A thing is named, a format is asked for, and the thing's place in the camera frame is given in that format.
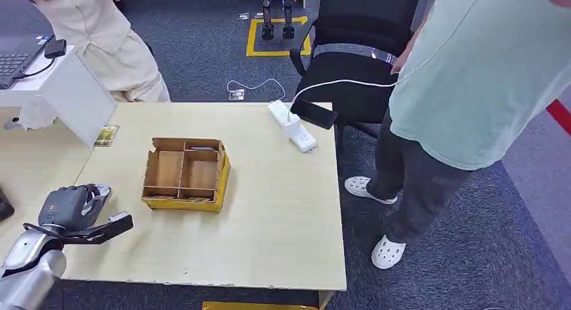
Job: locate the black smartphone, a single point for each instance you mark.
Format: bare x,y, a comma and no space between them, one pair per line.
314,113

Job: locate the black power adapter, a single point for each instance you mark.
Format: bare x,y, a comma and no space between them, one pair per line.
55,48

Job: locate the black device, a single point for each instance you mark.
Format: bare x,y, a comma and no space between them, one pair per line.
5,206

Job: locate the standing person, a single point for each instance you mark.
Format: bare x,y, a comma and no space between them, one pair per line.
468,84

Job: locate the small floor marker plate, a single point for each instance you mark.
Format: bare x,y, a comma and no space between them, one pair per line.
243,16

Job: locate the red floor tape strip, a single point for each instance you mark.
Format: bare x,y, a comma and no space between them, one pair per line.
560,116

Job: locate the white perforated shoe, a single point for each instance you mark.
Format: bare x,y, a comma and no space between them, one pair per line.
360,187
387,253

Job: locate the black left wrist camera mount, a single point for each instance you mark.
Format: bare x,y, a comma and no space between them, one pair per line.
111,225

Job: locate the flat grey card reader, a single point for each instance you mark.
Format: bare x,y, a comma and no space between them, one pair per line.
103,196

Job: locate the yellow green picture card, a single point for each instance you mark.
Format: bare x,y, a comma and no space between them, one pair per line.
106,135

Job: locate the standing person's hand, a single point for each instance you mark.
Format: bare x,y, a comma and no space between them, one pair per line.
398,64

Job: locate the white side desk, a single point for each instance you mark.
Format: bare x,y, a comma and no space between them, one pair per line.
67,93

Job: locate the dark laptop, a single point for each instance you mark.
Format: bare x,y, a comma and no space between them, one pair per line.
15,58

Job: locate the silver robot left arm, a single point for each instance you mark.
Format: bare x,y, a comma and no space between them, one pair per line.
27,272

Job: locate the white power strip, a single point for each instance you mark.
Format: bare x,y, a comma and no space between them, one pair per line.
299,131

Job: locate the black robot legs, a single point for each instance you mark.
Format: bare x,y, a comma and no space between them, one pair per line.
277,13

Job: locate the metal floor socket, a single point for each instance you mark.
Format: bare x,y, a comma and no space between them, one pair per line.
236,95

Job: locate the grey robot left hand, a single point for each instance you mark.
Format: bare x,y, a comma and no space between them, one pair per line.
67,207

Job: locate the bending person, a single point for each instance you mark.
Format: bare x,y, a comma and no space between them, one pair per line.
107,44

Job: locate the black office chair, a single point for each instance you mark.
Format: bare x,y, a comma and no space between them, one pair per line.
361,17

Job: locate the yellow table base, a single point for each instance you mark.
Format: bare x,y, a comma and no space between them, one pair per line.
254,306

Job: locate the wooden compartment card box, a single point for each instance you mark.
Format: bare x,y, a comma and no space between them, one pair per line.
169,172

